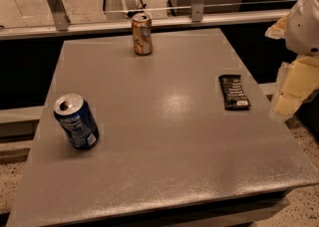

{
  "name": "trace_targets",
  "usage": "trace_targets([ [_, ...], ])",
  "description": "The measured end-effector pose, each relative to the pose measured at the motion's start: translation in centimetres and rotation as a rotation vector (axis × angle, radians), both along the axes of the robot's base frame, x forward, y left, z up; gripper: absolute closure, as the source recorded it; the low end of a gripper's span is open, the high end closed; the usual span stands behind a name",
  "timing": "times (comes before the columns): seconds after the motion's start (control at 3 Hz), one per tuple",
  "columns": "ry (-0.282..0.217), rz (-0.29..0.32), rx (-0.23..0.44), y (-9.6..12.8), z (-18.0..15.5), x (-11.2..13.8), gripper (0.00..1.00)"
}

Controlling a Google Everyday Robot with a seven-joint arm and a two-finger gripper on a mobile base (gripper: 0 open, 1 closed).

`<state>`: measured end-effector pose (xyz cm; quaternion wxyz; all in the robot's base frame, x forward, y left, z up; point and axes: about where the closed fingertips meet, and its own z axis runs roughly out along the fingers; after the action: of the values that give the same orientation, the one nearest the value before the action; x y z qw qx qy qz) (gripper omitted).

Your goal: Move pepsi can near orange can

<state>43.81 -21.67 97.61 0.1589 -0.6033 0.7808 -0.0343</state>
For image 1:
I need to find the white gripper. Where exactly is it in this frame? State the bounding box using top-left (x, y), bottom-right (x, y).
top-left (265, 0), bottom-right (319, 121)

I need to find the blue pepsi can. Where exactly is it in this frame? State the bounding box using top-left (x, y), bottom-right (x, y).
top-left (54, 94), bottom-right (99, 149)

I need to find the orange soda can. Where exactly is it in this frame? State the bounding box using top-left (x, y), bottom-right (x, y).
top-left (132, 13), bottom-right (153, 55)

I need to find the black snack bar wrapper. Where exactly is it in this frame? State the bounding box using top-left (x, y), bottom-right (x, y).
top-left (218, 75), bottom-right (250, 111)

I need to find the grey metal rail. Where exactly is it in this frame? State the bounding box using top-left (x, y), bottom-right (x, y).
top-left (0, 8), bottom-right (292, 41)

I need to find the left metal bracket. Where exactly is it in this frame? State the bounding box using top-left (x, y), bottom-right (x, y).
top-left (47, 0), bottom-right (71, 31)

